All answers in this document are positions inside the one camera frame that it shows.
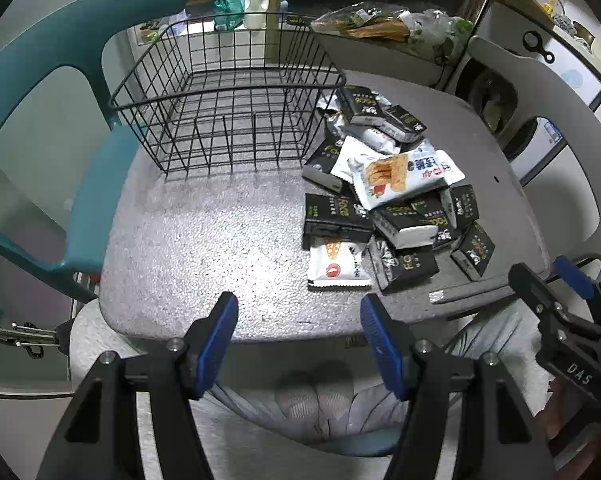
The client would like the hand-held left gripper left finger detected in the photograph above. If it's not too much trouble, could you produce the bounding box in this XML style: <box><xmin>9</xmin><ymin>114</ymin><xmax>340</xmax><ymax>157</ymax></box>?
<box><xmin>35</xmin><ymin>290</ymin><xmax>240</xmax><ymax>480</ymax></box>

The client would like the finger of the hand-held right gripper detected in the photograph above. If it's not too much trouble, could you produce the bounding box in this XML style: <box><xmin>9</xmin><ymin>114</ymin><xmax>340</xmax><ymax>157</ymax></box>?
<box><xmin>555</xmin><ymin>256</ymin><xmax>601</xmax><ymax>331</ymax></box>
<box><xmin>509</xmin><ymin>262</ymin><xmax>571</xmax><ymax>322</ymax></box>

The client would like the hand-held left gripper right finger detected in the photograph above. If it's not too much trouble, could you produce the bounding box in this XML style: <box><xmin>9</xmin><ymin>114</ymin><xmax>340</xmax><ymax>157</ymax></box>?
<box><xmin>359</xmin><ymin>292</ymin><xmax>556</xmax><ymax>480</ymax></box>

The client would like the white blue wafer snack packet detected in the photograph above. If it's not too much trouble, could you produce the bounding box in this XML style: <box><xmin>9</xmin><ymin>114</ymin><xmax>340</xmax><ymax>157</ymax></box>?
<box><xmin>347</xmin><ymin>149</ymin><xmax>466</xmax><ymax>211</ymax></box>

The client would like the black wire basket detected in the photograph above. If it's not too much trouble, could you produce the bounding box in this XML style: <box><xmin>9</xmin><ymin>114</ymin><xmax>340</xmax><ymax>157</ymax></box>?
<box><xmin>109</xmin><ymin>11</ymin><xmax>348</xmax><ymax>183</ymax></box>

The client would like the person's right hand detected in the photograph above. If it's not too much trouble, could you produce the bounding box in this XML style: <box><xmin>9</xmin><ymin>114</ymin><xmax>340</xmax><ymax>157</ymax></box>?
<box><xmin>533</xmin><ymin>380</ymin><xmax>601</xmax><ymax>461</ymax></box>

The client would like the grey plastic chair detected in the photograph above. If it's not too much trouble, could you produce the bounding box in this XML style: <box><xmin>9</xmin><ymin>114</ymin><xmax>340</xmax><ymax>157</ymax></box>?
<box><xmin>467</xmin><ymin>35</ymin><xmax>601</xmax><ymax>273</ymax></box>

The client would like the silver white snack packet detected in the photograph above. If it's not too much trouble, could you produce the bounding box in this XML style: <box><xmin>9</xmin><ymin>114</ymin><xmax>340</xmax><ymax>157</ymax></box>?
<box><xmin>317</xmin><ymin>92</ymin><xmax>351</xmax><ymax>141</ymax></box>

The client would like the white green plastic bag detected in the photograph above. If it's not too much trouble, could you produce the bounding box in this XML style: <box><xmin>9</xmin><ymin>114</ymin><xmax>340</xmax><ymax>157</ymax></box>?
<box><xmin>399</xmin><ymin>8</ymin><xmax>475</xmax><ymax>62</ymax></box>

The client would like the clear bag of vegetables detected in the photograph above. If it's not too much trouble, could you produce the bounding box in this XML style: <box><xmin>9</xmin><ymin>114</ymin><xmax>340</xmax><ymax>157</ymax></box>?
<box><xmin>311</xmin><ymin>2</ymin><xmax>412</xmax><ymax>37</ymax></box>

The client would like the teal plastic chair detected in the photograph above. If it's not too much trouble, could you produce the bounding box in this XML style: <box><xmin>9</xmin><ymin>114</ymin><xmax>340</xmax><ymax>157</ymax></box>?
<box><xmin>0</xmin><ymin>0</ymin><xmax>187</xmax><ymax>316</ymax></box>

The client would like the black double-ring object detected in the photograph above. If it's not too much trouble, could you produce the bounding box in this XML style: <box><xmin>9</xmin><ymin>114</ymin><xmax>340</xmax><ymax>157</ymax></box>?
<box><xmin>523</xmin><ymin>31</ymin><xmax>557</xmax><ymax>64</ymax></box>

